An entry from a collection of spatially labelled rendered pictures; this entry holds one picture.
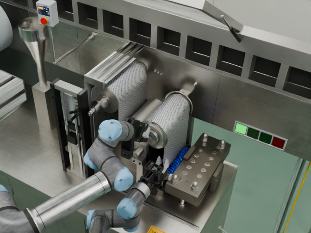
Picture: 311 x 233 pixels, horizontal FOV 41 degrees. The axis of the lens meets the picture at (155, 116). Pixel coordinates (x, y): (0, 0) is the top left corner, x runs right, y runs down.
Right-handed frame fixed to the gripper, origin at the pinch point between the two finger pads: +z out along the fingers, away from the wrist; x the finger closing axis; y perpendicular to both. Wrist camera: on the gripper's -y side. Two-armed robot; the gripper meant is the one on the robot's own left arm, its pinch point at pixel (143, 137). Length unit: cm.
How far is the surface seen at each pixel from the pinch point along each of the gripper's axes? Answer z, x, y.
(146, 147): 4.6, -0.9, -4.1
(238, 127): 32.4, -30.7, 17.4
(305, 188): 183, -70, -12
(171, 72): 21.9, 6.7, 31.2
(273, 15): 245, 13, 127
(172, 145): 16.8, -8.2, -0.5
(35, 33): -9, 65, 26
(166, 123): 4.4, -6.1, 8.9
